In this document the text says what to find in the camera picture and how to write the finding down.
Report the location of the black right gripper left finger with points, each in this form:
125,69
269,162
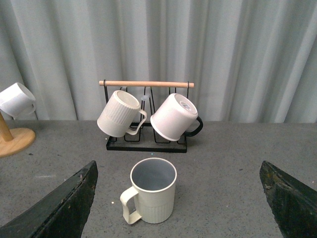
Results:
63,213

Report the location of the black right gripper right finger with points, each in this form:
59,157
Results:
293,204

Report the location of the cream ribbed mug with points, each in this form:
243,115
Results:
118,114
151,196

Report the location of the wooden mug tree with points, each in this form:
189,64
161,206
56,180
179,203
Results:
14,140

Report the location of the cream ribbed mug on rack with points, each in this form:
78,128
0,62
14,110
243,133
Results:
118,114

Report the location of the white mug on tree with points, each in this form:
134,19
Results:
17,100

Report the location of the grey curtain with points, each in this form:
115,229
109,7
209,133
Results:
250,60

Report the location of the black wire mug rack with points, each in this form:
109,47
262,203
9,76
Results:
147,139

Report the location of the white mug with black handle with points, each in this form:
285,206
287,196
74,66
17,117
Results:
177,116

